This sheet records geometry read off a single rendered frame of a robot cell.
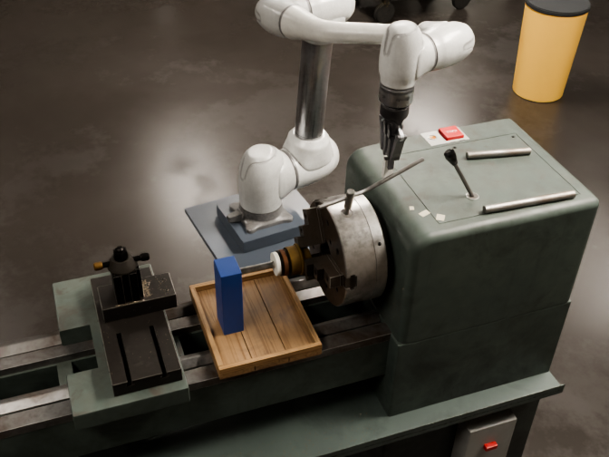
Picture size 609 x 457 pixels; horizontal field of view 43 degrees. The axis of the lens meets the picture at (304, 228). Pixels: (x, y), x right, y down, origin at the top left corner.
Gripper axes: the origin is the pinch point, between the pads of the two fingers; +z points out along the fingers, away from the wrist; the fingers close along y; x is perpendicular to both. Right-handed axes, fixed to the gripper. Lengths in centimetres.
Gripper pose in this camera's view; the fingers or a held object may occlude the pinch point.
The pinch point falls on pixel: (388, 166)
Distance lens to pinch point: 218.2
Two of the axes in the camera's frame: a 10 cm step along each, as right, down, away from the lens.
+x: 9.4, -1.9, 2.8
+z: -0.2, 7.8, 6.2
